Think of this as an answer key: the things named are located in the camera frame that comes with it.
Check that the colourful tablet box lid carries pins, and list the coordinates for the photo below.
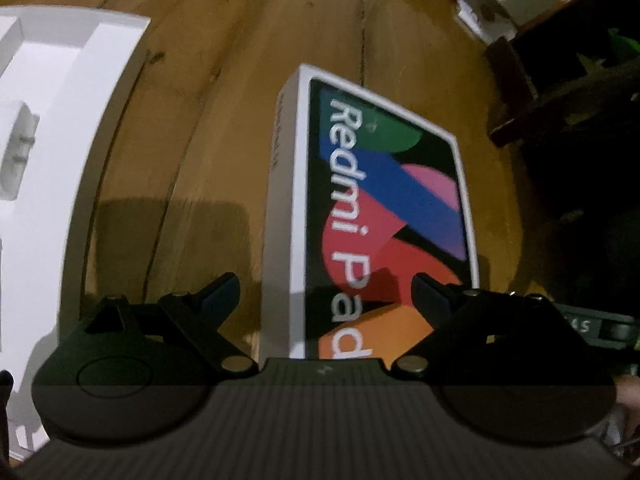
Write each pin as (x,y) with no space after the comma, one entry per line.
(380,200)

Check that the white paper sheet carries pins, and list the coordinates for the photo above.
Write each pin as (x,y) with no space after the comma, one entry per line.
(470,17)

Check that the green toy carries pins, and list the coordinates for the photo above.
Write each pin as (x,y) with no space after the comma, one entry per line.
(622,45)

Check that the person's right forearm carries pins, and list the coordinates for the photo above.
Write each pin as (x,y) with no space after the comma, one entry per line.
(629,391)

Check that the white box tray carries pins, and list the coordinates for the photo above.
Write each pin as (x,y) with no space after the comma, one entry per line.
(60,185)

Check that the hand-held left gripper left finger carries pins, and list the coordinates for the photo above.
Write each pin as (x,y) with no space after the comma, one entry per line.
(220,296)

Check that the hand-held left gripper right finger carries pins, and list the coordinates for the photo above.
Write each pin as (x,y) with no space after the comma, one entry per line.
(431,296)

